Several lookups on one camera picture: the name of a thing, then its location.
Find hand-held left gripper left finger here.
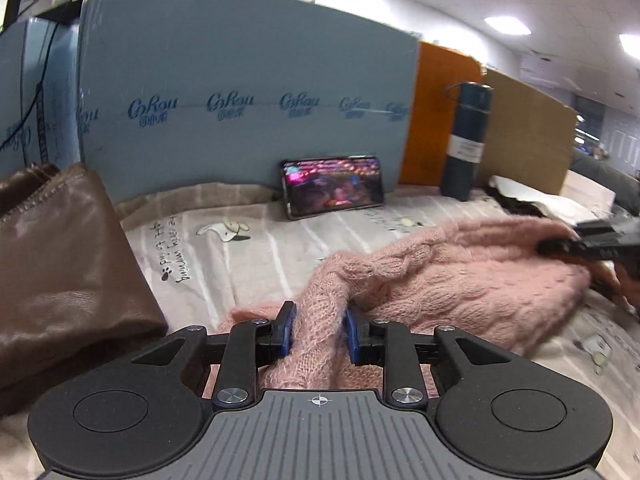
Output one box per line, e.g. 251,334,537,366
131,301,298,409

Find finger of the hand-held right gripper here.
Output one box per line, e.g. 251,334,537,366
536,234,603,262

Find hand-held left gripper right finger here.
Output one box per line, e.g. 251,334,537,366
345,305,511,407

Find pink knitted sweater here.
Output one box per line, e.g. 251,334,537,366
217,217,594,392

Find person's right hand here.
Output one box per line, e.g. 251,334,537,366
590,259,640,308

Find grey cushion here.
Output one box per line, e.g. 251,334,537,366
569,151,640,213

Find striped printed bed sheet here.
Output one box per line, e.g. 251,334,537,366
0,180,640,480

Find brown cardboard sheet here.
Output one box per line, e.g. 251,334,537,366
472,67,579,197

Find dark teal insulated bottle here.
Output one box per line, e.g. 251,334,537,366
439,81,494,203

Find black smartphone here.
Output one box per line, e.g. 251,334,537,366
280,155,386,222

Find orange board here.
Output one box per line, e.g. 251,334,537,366
397,41,484,189

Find brown leather garment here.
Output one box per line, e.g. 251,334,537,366
0,161,169,417

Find large blue foam board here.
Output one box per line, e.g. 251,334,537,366
76,0,421,207

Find black cable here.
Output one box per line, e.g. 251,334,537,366
0,10,58,153

